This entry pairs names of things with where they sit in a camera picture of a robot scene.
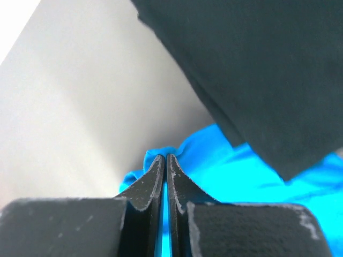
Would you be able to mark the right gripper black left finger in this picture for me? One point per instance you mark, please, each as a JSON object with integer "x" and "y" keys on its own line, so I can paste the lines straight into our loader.
{"x": 140, "y": 232}

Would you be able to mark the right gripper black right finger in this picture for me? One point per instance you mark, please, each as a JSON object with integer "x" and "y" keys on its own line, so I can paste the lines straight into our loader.
{"x": 181, "y": 190}

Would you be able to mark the blue t shirt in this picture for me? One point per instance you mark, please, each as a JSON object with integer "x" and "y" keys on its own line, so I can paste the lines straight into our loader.
{"x": 237, "y": 174}

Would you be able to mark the folded black t shirt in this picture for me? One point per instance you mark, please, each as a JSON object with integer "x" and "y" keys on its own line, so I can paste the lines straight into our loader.
{"x": 269, "y": 72}

